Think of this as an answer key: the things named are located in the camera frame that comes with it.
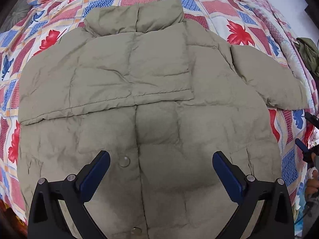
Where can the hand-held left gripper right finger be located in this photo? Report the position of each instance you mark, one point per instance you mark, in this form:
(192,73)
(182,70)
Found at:
(225,171)

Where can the khaki puffer jacket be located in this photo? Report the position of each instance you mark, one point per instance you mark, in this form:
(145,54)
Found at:
(149,79)

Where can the leaf print checked bedsheet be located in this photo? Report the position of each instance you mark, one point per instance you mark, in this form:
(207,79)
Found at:
(49,17)

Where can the person's right hand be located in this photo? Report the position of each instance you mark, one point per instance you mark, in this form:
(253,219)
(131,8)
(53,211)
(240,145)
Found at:
(312,175)

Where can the pale floral quilt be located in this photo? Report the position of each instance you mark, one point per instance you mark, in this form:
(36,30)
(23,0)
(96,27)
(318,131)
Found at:
(274,17)

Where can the grey patterned cloth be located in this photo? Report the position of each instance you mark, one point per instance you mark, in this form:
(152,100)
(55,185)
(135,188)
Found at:
(16,13)

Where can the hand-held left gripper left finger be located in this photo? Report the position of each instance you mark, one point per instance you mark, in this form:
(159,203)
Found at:
(96,171)

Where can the olive green cloth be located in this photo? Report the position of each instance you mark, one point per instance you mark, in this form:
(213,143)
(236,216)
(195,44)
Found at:
(310,52)

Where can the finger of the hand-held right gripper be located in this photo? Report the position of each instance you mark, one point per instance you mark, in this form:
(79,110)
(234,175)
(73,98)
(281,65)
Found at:
(311,118)
(300,144)

